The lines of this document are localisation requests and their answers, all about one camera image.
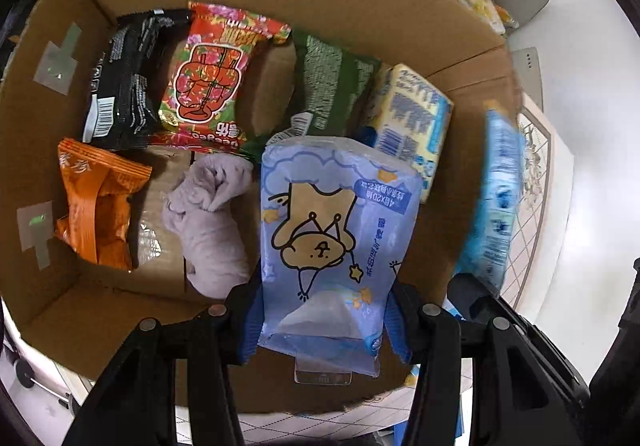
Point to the cardboard box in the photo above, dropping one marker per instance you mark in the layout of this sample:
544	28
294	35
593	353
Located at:
350	1

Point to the purple cloth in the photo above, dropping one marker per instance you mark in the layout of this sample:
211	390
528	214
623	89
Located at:
210	236

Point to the light blue wet wipes pack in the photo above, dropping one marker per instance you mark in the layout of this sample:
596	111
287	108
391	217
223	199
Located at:
325	226

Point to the yellow white tissue pack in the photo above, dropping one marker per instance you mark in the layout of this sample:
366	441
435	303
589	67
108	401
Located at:
410	116

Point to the black snack packet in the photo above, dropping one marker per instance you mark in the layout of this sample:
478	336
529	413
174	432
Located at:
125	81

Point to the green snack packet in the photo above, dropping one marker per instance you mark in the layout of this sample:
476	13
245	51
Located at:
330	76

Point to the red snack packet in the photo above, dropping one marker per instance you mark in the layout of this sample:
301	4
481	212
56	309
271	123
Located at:
210	76

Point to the orange snack packet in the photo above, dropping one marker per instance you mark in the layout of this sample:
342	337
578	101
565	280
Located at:
95	196

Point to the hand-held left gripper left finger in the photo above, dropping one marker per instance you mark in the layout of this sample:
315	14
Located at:
248	341

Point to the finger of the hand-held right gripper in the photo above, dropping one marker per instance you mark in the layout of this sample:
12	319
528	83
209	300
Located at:
472	293

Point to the long blue packet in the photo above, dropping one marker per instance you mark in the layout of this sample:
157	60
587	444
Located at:
495	196

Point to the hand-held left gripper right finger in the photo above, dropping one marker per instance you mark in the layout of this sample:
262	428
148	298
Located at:
400	331

